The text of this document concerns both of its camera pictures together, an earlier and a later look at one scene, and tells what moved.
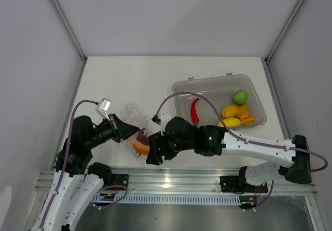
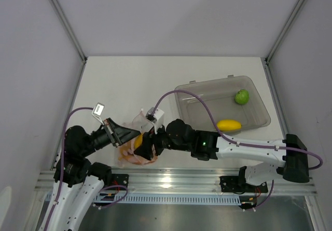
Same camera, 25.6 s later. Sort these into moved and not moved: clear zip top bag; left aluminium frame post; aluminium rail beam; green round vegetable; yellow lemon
Moved: clear zip top bag; yellow lemon
Not moved: left aluminium frame post; aluminium rail beam; green round vegetable
